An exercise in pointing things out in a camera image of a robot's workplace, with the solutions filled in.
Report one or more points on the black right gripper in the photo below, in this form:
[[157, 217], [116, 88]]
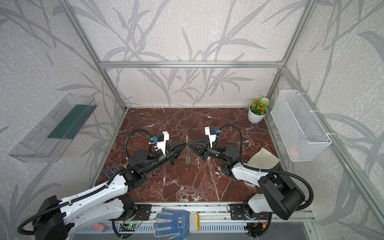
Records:
[[204, 150]]

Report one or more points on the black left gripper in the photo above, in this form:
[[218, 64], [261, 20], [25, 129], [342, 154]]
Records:
[[171, 153]]

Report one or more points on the metal keyring with green tags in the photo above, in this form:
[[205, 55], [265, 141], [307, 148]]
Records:
[[188, 154]]

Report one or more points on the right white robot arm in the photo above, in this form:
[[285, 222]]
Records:
[[283, 192]]

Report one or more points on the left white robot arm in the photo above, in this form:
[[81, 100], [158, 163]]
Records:
[[57, 219]]

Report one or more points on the blue plastic fork tool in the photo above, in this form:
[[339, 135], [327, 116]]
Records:
[[111, 171]]

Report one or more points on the potted plant white pot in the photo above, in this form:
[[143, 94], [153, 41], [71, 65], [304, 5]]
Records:
[[258, 110]]

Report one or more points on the beige sponge pad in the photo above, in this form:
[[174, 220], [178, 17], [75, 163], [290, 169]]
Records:
[[263, 159]]

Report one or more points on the blue white work glove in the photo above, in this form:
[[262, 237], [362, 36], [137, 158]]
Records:
[[176, 223]]

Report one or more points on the green circuit board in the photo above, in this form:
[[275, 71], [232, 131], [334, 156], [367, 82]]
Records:
[[130, 227]]

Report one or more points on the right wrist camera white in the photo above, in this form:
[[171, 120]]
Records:
[[212, 133]]

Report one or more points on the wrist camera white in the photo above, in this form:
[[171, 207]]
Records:
[[159, 142], [212, 133]]

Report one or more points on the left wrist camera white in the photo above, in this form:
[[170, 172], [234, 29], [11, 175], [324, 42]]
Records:
[[159, 142]]

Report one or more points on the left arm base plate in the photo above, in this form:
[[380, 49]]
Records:
[[140, 212]]

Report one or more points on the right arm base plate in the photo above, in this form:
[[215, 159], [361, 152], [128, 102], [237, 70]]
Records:
[[241, 212]]

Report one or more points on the white wire mesh basket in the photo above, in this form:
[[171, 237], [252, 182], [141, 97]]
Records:
[[303, 135]]

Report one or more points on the clear plastic wall shelf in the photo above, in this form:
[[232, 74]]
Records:
[[50, 138]]

